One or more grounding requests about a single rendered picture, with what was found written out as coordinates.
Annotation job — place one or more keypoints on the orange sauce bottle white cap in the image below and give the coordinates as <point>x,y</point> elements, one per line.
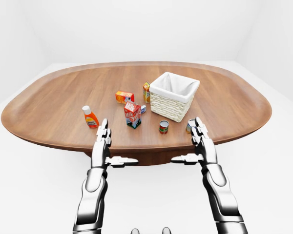
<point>90,118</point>

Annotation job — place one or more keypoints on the red and white milk carton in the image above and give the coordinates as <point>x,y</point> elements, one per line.
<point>132,115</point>

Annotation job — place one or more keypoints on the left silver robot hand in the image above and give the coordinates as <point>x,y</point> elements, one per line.
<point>101,153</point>

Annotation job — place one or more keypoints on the red and green tomato tin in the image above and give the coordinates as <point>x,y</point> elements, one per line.
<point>163,127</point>

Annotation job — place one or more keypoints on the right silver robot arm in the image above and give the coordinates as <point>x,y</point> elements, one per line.
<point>224,200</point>

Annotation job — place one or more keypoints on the white woven basket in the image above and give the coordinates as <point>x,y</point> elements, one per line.
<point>173,96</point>

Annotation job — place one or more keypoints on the blue and yellow tin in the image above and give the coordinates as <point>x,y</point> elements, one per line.
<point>188,127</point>

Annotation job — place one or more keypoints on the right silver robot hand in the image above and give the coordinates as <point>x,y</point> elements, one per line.
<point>205,151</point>

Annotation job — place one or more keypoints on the orange butter box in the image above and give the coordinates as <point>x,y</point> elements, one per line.
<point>124,97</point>

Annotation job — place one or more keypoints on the orange juice carton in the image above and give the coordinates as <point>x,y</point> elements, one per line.
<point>146,92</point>

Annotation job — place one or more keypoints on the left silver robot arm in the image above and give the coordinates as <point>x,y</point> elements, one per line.
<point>90,200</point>

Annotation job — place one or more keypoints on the small white and blue box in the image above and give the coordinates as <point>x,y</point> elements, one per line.
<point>143,109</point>

